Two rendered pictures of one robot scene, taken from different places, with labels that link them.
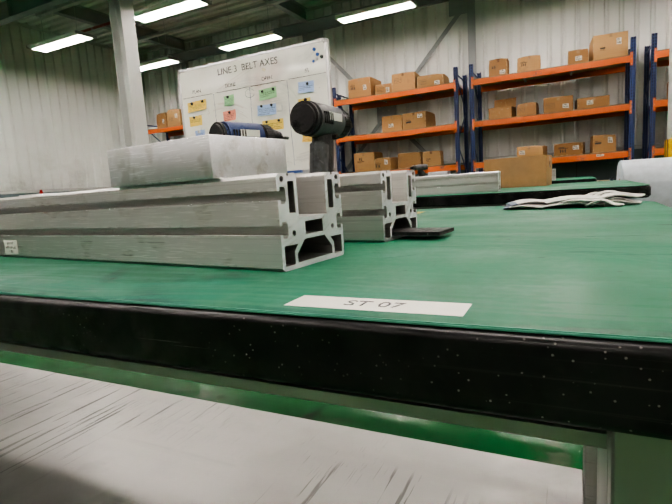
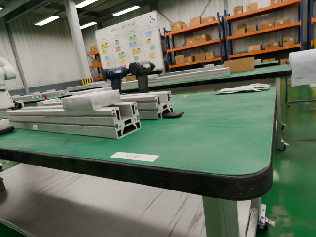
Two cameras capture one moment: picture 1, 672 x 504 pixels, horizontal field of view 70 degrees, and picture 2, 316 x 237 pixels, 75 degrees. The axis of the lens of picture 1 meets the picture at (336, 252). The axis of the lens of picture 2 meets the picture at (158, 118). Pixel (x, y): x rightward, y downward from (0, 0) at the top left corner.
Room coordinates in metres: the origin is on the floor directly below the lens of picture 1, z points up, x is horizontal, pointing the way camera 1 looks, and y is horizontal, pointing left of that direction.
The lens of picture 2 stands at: (-0.12, -0.12, 0.94)
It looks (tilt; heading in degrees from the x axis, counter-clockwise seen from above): 13 degrees down; 5
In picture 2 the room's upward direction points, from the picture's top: 9 degrees counter-clockwise
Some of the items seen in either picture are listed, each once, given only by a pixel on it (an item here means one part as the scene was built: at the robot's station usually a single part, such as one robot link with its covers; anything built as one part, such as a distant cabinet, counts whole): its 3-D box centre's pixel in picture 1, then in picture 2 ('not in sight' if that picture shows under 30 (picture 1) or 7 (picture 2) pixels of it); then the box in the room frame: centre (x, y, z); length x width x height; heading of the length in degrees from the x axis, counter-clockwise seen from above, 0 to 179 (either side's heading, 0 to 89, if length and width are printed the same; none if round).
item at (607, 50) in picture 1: (547, 132); (262, 38); (9.46, -4.27, 1.59); 2.83 x 0.98 x 3.17; 63
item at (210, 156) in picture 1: (199, 176); (91, 104); (0.53, 0.14, 0.87); 0.16 x 0.11 x 0.07; 57
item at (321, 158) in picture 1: (332, 165); (147, 83); (0.92, 0.00, 0.89); 0.20 x 0.08 x 0.22; 152
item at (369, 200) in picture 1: (189, 212); (95, 107); (0.83, 0.25, 0.82); 0.80 x 0.10 x 0.09; 57
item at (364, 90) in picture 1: (400, 147); (195, 51); (10.81, -1.59, 1.58); 2.83 x 0.98 x 3.15; 63
